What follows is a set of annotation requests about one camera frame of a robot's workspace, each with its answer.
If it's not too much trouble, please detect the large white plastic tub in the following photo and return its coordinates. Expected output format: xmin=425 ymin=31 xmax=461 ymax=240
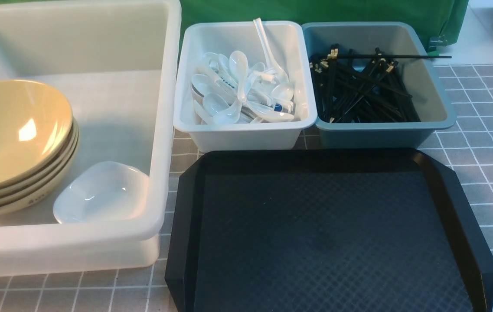
xmin=0 ymin=0 xmax=181 ymax=276

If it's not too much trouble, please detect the bottom stacked yellow bowl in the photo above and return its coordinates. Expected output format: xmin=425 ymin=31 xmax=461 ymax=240
xmin=0 ymin=136 xmax=80 ymax=215

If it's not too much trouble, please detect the black chopstick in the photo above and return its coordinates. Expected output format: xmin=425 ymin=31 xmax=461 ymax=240
xmin=335 ymin=54 xmax=452 ymax=59

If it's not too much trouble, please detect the white soup spoon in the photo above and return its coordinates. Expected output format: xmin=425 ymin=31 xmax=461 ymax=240
xmin=229 ymin=51 xmax=249 ymax=103

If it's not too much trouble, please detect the grey checked tablecloth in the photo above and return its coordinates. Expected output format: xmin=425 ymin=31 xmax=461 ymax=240
xmin=0 ymin=65 xmax=493 ymax=312

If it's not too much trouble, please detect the top stacked yellow bowl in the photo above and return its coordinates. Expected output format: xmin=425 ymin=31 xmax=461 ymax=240
xmin=0 ymin=118 xmax=78 ymax=198

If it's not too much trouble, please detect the black serving tray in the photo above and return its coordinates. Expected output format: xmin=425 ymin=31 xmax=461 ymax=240
xmin=165 ymin=148 xmax=493 ymax=312

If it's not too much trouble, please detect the yellow-green noodle bowl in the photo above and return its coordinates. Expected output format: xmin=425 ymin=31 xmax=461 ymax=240
xmin=0 ymin=79 xmax=73 ymax=188

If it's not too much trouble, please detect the pile of black chopsticks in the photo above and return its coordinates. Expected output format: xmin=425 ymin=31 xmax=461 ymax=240
xmin=308 ymin=44 xmax=421 ymax=123

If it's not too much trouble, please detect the blue chopstick bin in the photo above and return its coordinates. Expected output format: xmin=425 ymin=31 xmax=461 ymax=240
xmin=302 ymin=22 xmax=456 ymax=149

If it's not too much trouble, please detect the white spoon bin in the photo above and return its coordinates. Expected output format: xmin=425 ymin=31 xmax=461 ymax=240
xmin=173 ymin=20 xmax=317 ymax=153

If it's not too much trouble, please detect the pile of white spoons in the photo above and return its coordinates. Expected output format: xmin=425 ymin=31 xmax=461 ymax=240
xmin=190 ymin=52 xmax=295 ymax=124

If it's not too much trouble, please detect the white square dish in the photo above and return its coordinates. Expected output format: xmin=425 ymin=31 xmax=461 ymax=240
xmin=53 ymin=161 xmax=149 ymax=224

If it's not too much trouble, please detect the long white ladle spoon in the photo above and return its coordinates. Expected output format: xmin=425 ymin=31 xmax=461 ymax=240
xmin=253 ymin=18 xmax=290 ymax=83

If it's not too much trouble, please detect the middle stacked yellow bowl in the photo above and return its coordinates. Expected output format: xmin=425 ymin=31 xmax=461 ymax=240
xmin=0 ymin=123 xmax=79 ymax=206

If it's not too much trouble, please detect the green cloth backdrop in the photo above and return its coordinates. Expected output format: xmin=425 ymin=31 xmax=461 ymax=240
xmin=0 ymin=0 xmax=470 ymax=59

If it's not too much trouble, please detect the stacked yellow bowl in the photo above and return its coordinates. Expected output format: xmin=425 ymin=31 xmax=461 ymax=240
xmin=0 ymin=118 xmax=78 ymax=198
xmin=0 ymin=123 xmax=79 ymax=206
xmin=0 ymin=136 xmax=80 ymax=215

